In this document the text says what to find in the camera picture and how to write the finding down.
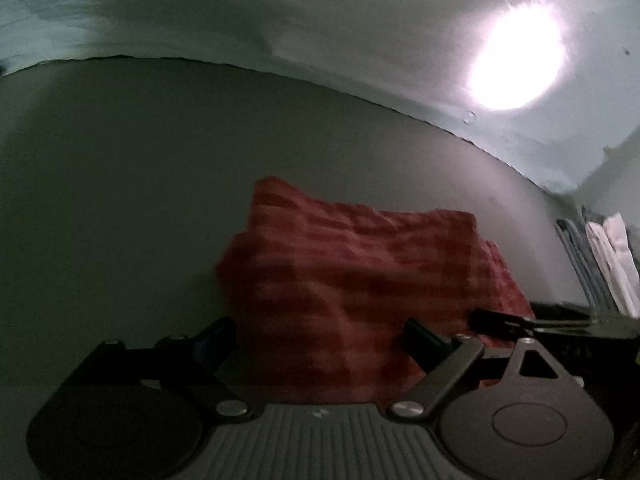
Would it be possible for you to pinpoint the red striped cloth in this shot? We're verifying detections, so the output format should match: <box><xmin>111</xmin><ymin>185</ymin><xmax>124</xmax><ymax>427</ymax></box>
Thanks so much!
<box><xmin>215</xmin><ymin>176</ymin><xmax>537</xmax><ymax>407</ymax></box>

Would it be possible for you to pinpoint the light blue printed wall sheet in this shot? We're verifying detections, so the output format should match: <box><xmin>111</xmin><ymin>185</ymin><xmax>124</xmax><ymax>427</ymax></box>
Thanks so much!
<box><xmin>0</xmin><ymin>0</ymin><xmax>640</xmax><ymax>196</ymax></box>

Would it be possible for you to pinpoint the folded grey cloth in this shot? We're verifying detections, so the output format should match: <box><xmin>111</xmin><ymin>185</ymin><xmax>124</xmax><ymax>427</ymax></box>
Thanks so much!
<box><xmin>555</xmin><ymin>217</ymin><xmax>617</xmax><ymax>312</ymax></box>

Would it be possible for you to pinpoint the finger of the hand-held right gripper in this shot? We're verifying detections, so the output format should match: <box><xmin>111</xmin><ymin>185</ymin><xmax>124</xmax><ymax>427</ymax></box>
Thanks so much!
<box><xmin>467</xmin><ymin>308</ymin><xmax>540</xmax><ymax>338</ymax></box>

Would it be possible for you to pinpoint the folded white cloth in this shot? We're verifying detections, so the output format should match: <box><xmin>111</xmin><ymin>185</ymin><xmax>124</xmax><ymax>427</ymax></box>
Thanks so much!
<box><xmin>584</xmin><ymin>212</ymin><xmax>640</xmax><ymax>319</ymax></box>

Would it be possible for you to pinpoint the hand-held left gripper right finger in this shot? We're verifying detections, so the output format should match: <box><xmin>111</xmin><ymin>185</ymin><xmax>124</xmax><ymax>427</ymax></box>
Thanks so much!
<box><xmin>388</xmin><ymin>316</ymin><xmax>586</xmax><ymax>419</ymax></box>

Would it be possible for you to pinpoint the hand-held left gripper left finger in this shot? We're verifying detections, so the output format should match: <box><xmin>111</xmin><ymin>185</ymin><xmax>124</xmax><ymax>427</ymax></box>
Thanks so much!
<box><xmin>61</xmin><ymin>316</ymin><xmax>254</xmax><ymax>419</ymax></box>

